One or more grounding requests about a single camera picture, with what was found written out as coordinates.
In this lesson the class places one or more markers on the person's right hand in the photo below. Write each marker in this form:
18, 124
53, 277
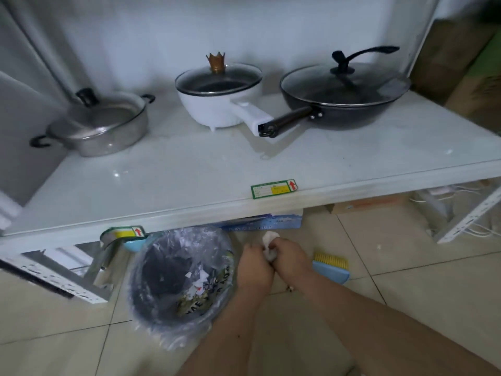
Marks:
291, 262

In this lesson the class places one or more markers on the black bin with plastic liner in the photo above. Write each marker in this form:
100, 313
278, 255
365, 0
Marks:
156, 281

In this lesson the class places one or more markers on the flat brown cardboard box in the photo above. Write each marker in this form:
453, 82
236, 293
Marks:
368, 203

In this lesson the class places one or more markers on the person's left hand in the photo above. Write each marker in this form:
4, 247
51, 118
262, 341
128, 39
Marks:
254, 270

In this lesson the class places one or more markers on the white metal shelf rack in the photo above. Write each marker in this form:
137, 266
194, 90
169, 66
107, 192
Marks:
195, 172

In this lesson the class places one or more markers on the stainless steel pot with lid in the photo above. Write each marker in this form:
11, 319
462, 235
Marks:
101, 125

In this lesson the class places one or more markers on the peeling green yellow price label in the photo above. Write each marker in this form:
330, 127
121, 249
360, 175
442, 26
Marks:
123, 232

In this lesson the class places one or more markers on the green cardboard box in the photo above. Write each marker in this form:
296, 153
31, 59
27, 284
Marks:
487, 58

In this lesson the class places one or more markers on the flat green yellow price label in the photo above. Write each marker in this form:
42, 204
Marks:
274, 189

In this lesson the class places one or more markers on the blue white printed carton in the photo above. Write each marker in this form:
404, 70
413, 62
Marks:
270, 221

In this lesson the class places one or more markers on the person's right forearm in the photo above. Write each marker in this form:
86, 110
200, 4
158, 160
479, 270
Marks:
391, 340

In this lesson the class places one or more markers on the person's left forearm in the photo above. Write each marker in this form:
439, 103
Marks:
223, 340

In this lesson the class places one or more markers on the black wok with glass lid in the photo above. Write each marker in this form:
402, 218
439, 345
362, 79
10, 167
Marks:
344, 97

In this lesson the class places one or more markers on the white electric pot with lid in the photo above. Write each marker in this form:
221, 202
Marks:
219, 101

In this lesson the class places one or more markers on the large brown cardboard box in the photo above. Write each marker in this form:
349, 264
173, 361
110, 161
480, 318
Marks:
450, 58

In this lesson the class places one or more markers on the pile of white paper scraps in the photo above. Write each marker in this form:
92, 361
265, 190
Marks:
270, 242

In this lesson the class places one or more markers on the teal box under shelf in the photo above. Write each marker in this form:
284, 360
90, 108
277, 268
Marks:
135, 244

